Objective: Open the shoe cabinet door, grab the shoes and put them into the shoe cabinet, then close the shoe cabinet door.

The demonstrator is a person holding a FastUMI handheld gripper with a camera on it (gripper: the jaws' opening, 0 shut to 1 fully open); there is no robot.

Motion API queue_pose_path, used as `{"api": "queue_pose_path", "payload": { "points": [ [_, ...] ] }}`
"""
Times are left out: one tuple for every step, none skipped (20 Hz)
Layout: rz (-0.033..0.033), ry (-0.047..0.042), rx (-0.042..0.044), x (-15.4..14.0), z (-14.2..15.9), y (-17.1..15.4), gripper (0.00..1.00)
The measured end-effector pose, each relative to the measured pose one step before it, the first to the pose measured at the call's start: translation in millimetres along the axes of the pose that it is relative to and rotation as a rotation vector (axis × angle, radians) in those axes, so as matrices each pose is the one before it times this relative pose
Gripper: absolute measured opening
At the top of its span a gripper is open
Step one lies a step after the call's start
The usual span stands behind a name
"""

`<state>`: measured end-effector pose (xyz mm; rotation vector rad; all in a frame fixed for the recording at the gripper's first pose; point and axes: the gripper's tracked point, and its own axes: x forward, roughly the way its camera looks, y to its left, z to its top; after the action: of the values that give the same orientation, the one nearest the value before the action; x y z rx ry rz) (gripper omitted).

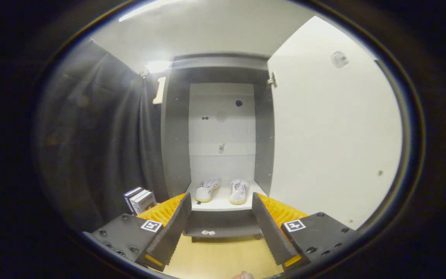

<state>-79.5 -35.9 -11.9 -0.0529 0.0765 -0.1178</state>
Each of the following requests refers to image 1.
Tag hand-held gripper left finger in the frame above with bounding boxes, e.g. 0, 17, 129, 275
83, 192, 192, 272

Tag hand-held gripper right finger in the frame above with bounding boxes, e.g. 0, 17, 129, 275
252, 192, 363, 272

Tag white striped shoe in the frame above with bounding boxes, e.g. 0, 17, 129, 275
229, 179, 250, 205
194, 177, 221, 203

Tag grey shoe cabinet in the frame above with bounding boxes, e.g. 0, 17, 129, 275
160, 53, 276, 243

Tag white shoe cabinet door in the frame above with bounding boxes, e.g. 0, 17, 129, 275
266, 15, 403, 230

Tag grey cover book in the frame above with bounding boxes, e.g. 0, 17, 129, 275
133, 191, 157, 216

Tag white spine book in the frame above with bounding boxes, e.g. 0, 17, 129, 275
129, 189, 149, 215

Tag dark blue book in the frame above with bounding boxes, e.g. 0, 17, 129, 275
124, 187, 143, 214

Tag black backdrop cloth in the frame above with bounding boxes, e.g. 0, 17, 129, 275
33, 39, 169, 233

